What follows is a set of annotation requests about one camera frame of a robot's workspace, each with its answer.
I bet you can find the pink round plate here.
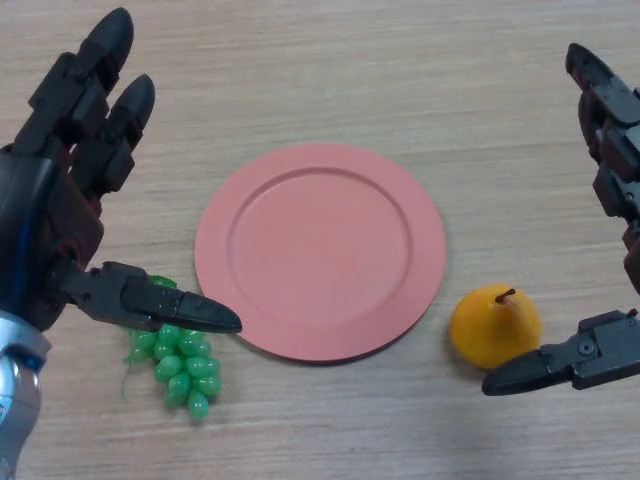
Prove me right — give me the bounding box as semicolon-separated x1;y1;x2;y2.
194;143;448;365

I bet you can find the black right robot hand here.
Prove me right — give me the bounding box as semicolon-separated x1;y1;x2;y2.
481;42;640;397

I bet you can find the green plastic grape bunch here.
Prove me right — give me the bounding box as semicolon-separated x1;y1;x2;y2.
119;273;222;424

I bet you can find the yellow pear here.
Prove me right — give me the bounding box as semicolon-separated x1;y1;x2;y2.
450;283;544;370

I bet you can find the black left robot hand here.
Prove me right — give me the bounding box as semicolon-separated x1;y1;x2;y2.
0;8;244;335

